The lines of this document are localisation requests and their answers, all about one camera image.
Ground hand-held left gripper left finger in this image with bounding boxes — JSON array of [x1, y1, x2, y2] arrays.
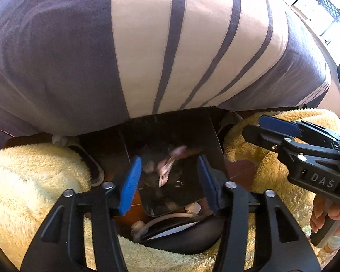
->
[[20, 156, 143, 272]]

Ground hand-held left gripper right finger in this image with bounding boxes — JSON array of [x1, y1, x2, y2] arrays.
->
[[197, 155, 321, 272]]

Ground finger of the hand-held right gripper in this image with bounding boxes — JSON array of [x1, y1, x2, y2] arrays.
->
[[241, 125, 294, 155], [258, 115, 340, 148]]

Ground pink paper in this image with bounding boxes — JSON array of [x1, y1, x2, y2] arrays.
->
[[157, 146, 188, 188]]

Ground black trash bin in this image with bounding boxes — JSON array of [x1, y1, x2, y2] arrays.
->
[[121, 107, 226, 216]]

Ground person's right hand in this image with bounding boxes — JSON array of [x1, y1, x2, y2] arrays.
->
[[310, 195, 340, 251]]

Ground white black slipper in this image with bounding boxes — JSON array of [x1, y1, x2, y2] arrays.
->
[[51, 134, 106, 187], [130, 201, 225, 255]]

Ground purple white striped blanket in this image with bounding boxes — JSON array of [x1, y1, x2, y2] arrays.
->
[[0, 0, 333, 146]]

